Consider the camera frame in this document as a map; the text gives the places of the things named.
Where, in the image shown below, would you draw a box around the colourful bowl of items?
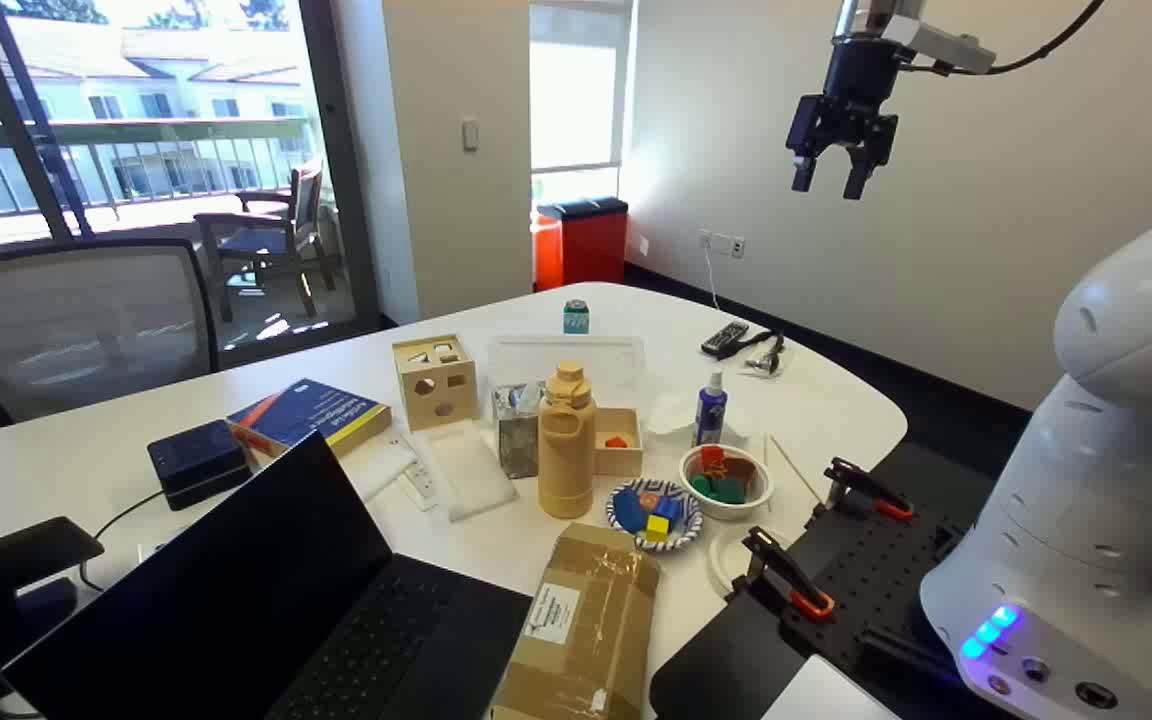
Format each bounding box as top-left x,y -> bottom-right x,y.
603,475 -> 706,555

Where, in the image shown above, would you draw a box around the dark patio chair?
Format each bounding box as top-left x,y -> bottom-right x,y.
190,160 -> 349,330

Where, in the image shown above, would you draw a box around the wooden shape sorter box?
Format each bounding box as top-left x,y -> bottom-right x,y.
386,330 -> 483,430

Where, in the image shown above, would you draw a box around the black square box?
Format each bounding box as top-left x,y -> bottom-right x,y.
145,415 -> 254,514

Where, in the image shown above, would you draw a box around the white paper sheet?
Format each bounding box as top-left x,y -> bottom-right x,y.
333,437 -> 424,508

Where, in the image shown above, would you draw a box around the black mounting board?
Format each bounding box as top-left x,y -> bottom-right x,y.
648,439 -> 1007,720

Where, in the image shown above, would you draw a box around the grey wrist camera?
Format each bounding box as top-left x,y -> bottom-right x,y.
913,14 -> 998,78

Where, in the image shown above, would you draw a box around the black power cable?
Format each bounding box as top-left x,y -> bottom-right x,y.
73,487 -> 167,596

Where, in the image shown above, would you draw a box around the black pens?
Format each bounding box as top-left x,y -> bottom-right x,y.
736,327 -> 787,379

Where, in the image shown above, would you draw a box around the grey mesh office chair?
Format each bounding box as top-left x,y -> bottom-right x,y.
0,234 -> 219,430

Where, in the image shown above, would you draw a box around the white wall outlet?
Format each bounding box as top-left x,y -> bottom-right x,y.
697,231 -> 746,262

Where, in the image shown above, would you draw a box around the black remote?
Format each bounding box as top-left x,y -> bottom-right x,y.
697,316 -> 751,361

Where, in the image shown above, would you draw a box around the white bowl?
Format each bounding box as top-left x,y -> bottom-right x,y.
675,439 -> 776,522

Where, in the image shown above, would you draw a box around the white plastic packet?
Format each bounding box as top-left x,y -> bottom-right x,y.
413,418 -> 520,522

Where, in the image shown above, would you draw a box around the red bin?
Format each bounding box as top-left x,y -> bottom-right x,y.
557,195 -> 633,287

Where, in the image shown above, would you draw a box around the white card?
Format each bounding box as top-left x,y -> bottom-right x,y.
761,652 -> 902,720

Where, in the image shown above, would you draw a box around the glass patio door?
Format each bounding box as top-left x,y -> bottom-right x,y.
0,0 -> 386,366

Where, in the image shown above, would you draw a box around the black laptop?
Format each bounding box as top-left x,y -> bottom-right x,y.
0,430 -> 535,720

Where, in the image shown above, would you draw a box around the white cord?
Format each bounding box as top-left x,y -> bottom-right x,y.
705,533 -> 751,598

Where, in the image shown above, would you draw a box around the orange bin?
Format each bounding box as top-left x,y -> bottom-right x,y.
527,205 -> 569,296

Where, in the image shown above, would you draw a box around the wooden chopstick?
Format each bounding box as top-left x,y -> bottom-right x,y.
762,430 -> 827,508

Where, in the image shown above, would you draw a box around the black phone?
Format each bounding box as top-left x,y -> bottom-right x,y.
0,514 -> 106,596

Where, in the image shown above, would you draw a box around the blue book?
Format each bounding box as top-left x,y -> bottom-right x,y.
228,377 -> 396,459

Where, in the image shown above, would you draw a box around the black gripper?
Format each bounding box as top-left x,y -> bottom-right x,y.
783,35 -> 902,205

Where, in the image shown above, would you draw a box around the blue toy block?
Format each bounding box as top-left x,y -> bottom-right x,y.
613,487 -> 652,537

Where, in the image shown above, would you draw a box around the brown cardboard box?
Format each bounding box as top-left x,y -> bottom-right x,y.
487,521 -> 667,720

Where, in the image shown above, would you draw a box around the black orange clamp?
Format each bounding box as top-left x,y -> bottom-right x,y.
738,522 -> 838,626
825,454 -> 921,526

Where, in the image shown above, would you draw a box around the clear glass jar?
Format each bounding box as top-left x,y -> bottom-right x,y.
491,379 -> 546,483

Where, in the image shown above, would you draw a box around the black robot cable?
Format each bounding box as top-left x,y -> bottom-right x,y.
986,0 -> 1111,78

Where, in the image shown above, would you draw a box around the small open wooden box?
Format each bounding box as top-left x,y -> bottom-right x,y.
591,404 -> 648,480

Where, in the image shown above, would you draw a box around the blue sanitizer bottle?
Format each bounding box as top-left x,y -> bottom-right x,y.
693,366 -> 731,446

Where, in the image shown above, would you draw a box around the narrow window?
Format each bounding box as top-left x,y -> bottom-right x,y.
527,0 -> 634,211

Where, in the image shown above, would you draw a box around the green toy block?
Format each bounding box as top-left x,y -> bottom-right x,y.
689,470 -> 757,508

